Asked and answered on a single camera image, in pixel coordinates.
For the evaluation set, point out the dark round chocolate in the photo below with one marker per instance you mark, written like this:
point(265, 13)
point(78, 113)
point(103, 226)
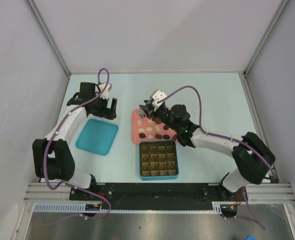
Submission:
point(142, 115)

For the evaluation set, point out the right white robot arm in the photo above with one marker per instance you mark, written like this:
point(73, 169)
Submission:
point(252, 157)

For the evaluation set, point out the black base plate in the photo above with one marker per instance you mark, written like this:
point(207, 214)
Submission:
point(167, 196)

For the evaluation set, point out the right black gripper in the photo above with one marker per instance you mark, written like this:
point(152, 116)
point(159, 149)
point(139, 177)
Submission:
point(149, 110)

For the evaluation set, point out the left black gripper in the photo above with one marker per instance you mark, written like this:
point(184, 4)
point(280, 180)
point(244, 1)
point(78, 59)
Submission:
point(107, 113)

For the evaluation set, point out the teal box lid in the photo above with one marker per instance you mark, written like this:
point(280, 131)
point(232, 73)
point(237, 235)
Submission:
point(97, 137)

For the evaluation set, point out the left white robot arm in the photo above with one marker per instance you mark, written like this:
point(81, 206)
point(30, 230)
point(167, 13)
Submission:
point(51, 155)

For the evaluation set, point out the metal tongs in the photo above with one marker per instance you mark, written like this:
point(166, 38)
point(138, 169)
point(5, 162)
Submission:
point(145, 111)

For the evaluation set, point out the white cable duct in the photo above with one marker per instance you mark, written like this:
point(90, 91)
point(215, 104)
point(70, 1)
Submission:
point(89, 208)

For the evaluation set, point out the teal chocolate box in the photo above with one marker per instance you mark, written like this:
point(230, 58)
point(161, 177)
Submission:
point(158, 160)

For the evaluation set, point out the pink tray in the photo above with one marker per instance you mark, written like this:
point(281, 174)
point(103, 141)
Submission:
point(144, 129)

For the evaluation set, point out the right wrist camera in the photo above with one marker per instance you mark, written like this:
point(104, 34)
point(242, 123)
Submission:
point(156, 98)

